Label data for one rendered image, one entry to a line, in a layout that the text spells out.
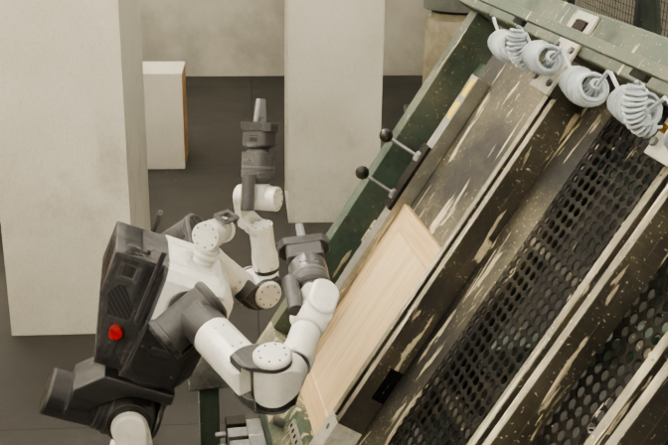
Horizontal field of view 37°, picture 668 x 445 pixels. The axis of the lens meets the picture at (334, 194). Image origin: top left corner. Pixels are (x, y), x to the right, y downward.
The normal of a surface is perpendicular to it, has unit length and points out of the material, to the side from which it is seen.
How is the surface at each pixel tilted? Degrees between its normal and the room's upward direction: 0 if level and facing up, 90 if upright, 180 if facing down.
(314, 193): 90
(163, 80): 90
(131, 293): 90
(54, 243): 90
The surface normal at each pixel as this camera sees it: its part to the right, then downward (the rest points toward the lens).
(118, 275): 0.19, 0.32
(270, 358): 0.01, -0.87
